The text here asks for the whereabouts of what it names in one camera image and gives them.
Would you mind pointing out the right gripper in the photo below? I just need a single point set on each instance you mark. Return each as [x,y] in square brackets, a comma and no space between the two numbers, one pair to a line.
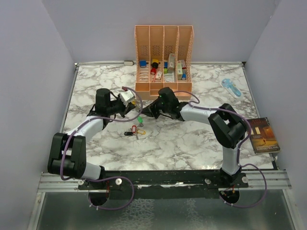
[150,110]

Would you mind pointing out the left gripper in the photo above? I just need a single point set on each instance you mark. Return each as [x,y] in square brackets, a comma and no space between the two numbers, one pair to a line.
[125,109]

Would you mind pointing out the green key tag with key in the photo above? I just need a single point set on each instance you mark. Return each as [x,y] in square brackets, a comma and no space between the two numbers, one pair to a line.
[140,120]

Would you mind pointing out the metal keyring with yellow grip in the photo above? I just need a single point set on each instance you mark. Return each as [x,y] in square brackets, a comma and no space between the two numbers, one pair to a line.
[137,106]

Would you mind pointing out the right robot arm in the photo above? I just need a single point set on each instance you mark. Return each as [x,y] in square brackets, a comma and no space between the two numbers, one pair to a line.
[228,126]

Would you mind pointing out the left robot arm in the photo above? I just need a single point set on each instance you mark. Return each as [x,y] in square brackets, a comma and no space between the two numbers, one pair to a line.
[67,156]

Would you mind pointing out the yellow key tag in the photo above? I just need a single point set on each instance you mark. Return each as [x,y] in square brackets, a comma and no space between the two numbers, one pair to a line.
[140,132]

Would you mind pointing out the red key tag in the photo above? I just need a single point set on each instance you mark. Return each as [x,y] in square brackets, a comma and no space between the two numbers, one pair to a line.
[134,129]

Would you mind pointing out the black key tag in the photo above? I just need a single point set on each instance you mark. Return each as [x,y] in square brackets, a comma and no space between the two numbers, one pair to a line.
[128,133]

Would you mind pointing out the blue block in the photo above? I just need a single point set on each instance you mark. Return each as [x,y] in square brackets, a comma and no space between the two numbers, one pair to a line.
[143,63]

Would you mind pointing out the white red box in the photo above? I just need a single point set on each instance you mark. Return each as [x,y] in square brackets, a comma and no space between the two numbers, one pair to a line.
[181,67]

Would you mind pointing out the blue cap bottle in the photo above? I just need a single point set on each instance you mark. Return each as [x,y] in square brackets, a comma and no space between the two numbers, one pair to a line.
[184,77]

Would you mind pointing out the yellow block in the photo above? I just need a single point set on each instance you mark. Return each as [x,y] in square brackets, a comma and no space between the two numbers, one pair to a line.
[155,61]

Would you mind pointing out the peach desk organizer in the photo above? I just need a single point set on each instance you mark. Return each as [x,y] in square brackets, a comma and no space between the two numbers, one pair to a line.
[157,42]

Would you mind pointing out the tall grey box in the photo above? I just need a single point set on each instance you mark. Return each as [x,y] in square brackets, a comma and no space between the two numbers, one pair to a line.
[171,63]

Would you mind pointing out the blue toothbrush package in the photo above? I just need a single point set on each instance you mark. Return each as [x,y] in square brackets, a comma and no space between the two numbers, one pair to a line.
[230,86]

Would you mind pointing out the paperback book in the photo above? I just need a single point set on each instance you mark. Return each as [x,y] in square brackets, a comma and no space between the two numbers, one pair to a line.
[262,137]

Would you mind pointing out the white adapter at wall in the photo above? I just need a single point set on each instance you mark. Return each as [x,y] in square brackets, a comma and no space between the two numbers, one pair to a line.
[128,62]

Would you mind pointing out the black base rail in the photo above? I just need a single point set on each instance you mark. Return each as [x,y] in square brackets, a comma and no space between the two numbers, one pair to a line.
[165,184]

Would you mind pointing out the aluminium frame bar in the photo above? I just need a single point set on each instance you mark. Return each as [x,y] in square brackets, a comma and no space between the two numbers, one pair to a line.
[270,179]

